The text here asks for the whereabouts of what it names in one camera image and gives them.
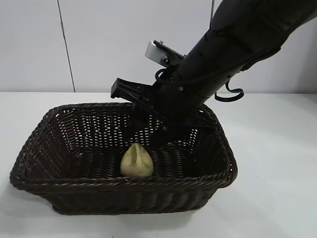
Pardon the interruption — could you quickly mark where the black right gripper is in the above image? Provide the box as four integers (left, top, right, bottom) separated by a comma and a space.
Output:
110, 77, 199, 152

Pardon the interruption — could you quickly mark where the pale yellow egg yolk pastry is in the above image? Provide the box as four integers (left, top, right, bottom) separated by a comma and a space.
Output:
120, 142, 154, 178

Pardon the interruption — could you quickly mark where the dark brown wicker basket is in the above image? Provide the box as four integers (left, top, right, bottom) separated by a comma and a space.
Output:
9, 100, 238, 215

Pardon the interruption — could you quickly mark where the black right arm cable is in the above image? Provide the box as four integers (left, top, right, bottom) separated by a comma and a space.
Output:
155, 66, 245, 103

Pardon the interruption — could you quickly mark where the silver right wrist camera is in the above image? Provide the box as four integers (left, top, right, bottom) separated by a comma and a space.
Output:
145, 39, 186, 68

